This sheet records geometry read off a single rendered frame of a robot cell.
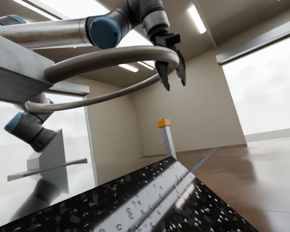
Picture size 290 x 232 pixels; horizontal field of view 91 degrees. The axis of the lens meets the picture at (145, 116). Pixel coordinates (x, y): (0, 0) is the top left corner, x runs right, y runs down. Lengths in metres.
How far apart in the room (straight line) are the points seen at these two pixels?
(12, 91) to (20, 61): 0.07
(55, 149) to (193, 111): 5.97
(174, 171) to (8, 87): 0.29
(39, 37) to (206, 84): 6.32
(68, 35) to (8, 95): 0.31
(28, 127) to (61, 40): 0.79
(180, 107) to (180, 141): 1.60
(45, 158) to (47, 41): 0.80
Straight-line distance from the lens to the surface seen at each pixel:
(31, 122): 1.28
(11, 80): 0.31
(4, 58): 0.29
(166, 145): 1.74
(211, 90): 6.56
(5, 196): 0.23
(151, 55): 0.31
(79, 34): 0.57
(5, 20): 0.98
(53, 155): 1.24
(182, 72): 0.54
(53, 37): 0.64
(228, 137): 6.42
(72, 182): 0.19
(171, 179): 0.17
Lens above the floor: 0.90
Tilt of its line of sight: 9 degrees up
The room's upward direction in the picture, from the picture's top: 12 degrees counter-clockwise
